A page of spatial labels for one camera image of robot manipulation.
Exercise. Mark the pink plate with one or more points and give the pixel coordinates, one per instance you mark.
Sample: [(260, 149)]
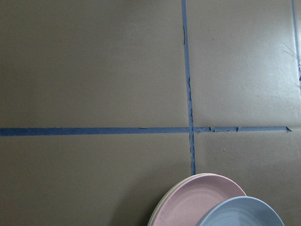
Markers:
[(188, 202)]

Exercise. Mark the blue plate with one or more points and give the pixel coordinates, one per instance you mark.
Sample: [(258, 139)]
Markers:
[(241, 211)]

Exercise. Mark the cream plate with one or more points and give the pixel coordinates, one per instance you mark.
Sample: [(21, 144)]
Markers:
[(169, 195)]

